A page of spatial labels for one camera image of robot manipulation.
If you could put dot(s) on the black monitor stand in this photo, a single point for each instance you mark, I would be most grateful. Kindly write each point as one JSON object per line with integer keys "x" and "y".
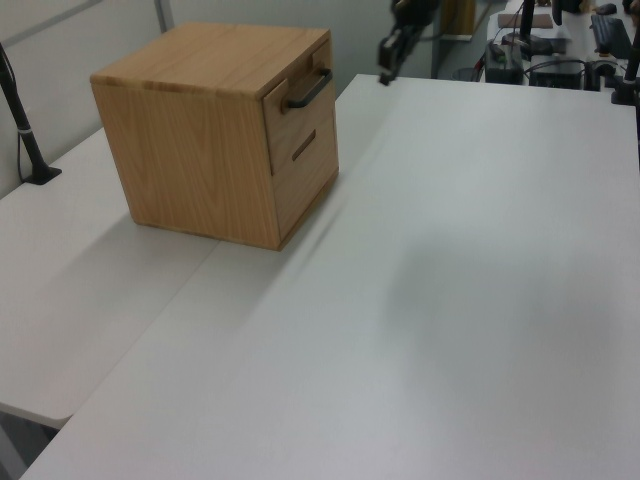
{"x": 524, "y": 35}

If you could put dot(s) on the light oak wooden cabinet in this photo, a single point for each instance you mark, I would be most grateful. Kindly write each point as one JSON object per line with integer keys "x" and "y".
{"x": 190, "y": 150}

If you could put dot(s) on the wooden panel board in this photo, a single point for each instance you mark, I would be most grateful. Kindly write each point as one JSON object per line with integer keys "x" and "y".
{"x": 457, "y": 17}

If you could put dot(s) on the black computer keyboard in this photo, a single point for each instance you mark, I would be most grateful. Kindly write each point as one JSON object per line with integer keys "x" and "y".
{"x": 612, "y": 35}

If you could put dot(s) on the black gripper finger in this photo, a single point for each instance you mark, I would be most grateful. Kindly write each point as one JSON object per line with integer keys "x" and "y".
{"x": 398, "y": 64}
{"x": 385, "y": 78}

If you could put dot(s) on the black camera stand with clamp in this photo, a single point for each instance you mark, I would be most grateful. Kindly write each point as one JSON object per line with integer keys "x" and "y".
{"x": 625, "y": 90}

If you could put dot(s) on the black computer mouse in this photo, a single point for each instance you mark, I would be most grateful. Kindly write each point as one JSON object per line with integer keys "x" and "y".
{"x": 607, "y": 8}

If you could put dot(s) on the wooden drawer with slot grip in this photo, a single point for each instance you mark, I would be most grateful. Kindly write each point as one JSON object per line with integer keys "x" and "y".
{"x": 306, "y": 200}

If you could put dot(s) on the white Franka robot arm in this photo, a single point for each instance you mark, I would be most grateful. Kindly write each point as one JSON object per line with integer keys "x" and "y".
{"x": 416, "y": 14}

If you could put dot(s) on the black electronics box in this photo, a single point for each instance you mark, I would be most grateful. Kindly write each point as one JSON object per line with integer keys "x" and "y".
{"x": 504, "y": 62}

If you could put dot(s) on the black camera stand pole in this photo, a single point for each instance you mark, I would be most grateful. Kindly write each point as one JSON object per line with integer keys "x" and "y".
{"x": 27, "y": 140}

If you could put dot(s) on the brown desk mat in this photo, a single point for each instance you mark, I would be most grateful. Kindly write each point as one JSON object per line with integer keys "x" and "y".
{"x": 525, "y": 21}

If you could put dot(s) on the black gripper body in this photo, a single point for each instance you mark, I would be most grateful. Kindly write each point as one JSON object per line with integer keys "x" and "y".
{"x": 389, "y": 49}

